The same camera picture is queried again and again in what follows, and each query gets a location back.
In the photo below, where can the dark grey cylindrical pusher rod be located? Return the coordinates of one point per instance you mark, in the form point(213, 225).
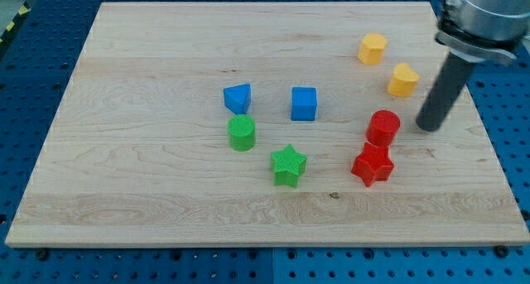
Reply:
point(445, 91)

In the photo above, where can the red cylinder block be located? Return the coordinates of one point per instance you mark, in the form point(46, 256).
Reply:
point(383, 127)

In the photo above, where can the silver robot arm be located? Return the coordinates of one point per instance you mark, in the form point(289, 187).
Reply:
point(474, 31)

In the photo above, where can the yellow heart block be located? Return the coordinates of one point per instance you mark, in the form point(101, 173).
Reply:
point(404, 80)

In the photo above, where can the yellow pentagon block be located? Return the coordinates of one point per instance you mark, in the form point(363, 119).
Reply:
point(372, 48)

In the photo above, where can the red star block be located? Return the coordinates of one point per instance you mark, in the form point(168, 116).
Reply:
point(373, 164)

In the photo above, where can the blue cube block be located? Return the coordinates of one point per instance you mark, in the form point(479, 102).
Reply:
point(303, 103)

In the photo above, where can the black bolt right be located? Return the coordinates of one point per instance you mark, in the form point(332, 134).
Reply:
point(501, 251)

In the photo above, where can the black bolt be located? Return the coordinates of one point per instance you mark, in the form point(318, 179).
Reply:
point(42, 254)
point(501, 251)

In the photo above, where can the green star block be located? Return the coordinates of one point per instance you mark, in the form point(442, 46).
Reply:
point(287, 166)

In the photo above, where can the wooden board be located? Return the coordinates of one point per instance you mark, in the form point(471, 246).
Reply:
point(138, 153)

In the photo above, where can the blue triangle block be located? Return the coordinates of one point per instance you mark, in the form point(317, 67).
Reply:
point(237, 98)

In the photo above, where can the green cylinder block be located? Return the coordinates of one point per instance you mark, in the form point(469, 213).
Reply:
point(241, 130)

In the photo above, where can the black bolt left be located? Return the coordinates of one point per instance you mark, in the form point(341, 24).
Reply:
point(42, 254)

